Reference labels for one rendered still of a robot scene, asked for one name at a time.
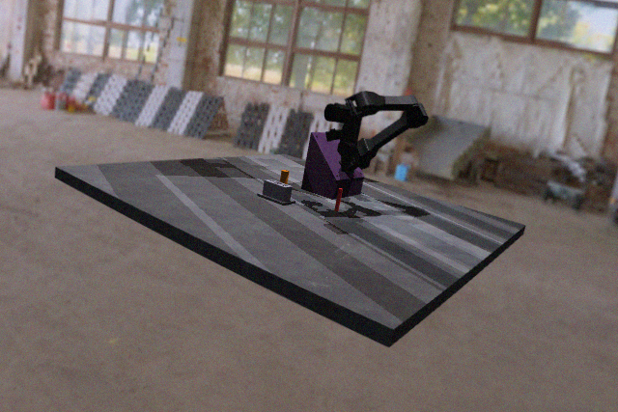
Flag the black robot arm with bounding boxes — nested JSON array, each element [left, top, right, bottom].
[[324, 91, 429, 175]]

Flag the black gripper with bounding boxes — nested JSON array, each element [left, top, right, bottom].
[[337, 123, 361, 172]]

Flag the dark red peg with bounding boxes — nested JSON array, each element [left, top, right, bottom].
[[335, 188, 343, 211]]

